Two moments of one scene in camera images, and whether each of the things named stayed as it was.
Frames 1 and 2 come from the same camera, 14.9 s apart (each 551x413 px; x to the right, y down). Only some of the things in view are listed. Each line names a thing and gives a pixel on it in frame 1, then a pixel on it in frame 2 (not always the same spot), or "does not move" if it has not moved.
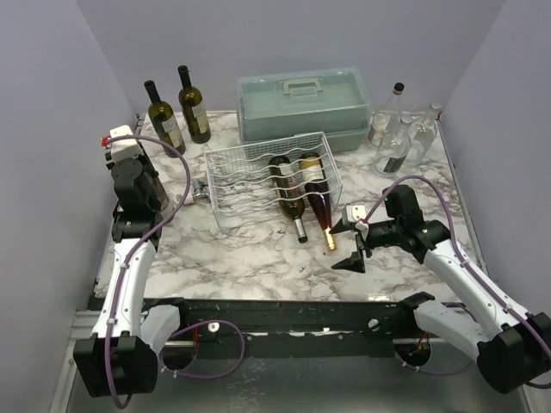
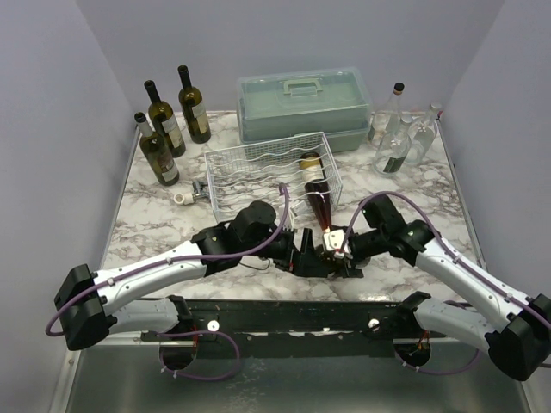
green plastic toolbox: [286, 103] does not move
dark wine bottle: [191, 104] does not move
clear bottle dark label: [394, 150] does not move
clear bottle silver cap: [424, 135] does not move
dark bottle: [161, 193] to [157, 153]
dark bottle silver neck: [281, 171] to [327, 262]
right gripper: [358, 241] to [349, 262]
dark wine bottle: [165, 123] does not move
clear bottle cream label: [386, 123] does not move
